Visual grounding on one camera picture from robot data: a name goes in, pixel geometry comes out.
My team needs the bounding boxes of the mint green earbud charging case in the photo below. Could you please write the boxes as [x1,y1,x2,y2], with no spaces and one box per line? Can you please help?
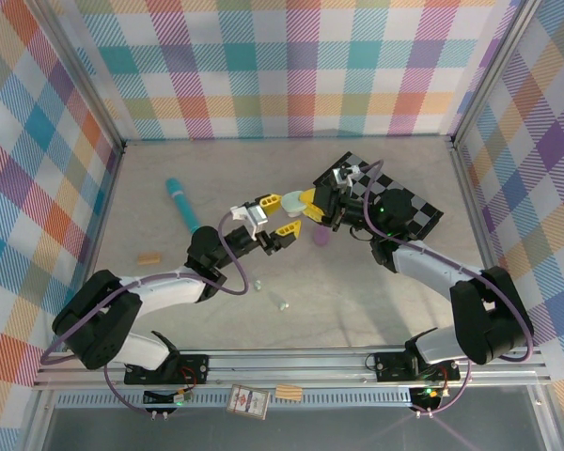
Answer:
[281,190,309,217]

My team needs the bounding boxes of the teal toy microphone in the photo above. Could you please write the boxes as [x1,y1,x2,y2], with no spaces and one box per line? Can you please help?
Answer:
[164,177,201,234]

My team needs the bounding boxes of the black and grey chessboard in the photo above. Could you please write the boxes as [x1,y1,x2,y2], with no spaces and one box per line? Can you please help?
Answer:
[312,150,446,236]

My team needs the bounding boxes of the small controller board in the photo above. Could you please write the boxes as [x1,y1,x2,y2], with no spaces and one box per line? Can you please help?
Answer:
[411,385,446,410]
[143,387,194,408]

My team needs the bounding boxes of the playing card box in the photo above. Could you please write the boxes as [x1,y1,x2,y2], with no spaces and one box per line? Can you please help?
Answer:
[226,383,270,420]

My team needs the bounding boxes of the striped wooden block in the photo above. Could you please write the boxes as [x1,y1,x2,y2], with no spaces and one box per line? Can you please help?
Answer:
[274,383,305,402]

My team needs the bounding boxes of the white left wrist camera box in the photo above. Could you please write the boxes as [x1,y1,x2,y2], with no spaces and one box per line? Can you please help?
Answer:
[229,202,270,236]

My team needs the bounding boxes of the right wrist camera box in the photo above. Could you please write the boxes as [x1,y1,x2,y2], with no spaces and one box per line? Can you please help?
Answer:
[329,163,361,192]

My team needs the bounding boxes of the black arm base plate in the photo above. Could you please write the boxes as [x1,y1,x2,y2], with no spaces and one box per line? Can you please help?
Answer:
[372,350,462,382]
[123,352,212,386]

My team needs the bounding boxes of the aluminium side rail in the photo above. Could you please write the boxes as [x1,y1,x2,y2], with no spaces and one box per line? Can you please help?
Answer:
[446,135,521,347]

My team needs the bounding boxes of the aluminium front rail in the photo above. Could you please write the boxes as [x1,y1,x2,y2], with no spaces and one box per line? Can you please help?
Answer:
[31,346,552,390]

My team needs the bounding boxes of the perforated metal cable duct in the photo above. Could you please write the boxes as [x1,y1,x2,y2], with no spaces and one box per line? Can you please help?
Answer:
[55,388,417,409]

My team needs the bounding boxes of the aluminium corner post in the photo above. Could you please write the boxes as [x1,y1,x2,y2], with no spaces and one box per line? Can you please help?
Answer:
[448,0,546,149]
[27,0,127,156]

